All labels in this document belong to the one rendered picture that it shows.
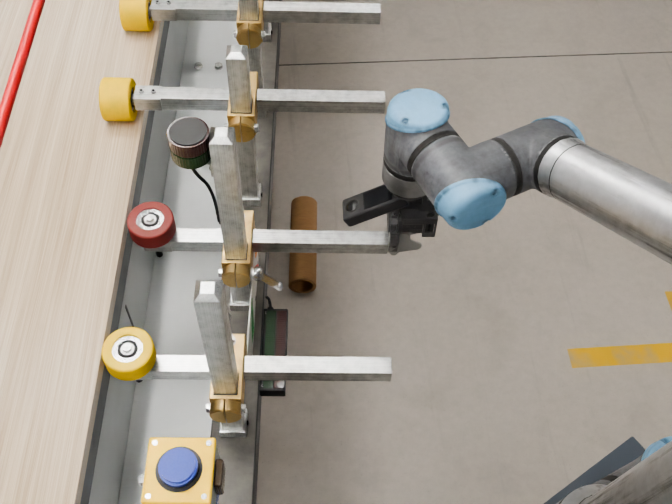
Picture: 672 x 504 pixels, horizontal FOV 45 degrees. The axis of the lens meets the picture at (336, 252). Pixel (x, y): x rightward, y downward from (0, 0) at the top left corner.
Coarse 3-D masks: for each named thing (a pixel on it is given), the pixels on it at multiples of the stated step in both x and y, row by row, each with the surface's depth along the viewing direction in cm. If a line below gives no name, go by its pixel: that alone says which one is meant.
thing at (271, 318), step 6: (270, 312) 153; (270, 318) 153; (270, 324) 152; (270, 330) 151; (270, 336) 151; (270, 342) 150; (270, 348) 149; (264, 354) 148; (270, 354) 148; (264, 384) 145; (270, 384) 145
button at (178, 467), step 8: (176, 448) 84; (184, 448) 84; (168, 456) 83; (176, 456) 83; (184, 456) 83; (192, 456) 83; (160, 464) 82; (168, 464) 82; (176, 464) 82; (184, 464) 82; (192, 464) 82; (160, 472) 82; (168, 472) 82; (176, 472) 82; (184, 472) 82; (192, 472) 82; (168, 480) 81; (176, 480) 81; (184, 480) 81
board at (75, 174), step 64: (0, 0) 171; (64, 0) 172; (0, 64) 161; (64, 64) 161; (128, 64) 162; (64, 128) 152; (128, 128) 152; (0, 192) 143; (64, 192) 143; (128, 192) 144; (0, 256) 135; (64, 256) 136; (0, 320) 128; (64, 320) 129; (0, 384) 122; (64, 384) 123; (0, 448) 117; (64, 448) 117
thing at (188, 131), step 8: (184, 120) 117; (192, 120) 117; (176, 128) 116; (184, 128) 116; (192, 128) 116; (200, 128) 116; (176, 136) 115; (184, 136) 115; (192, 136) 115; (200, 136) 115; (184, 144) 114; (192, 144) 114; (200, 176) 124; (208, 184) 125; (216, 208) 130
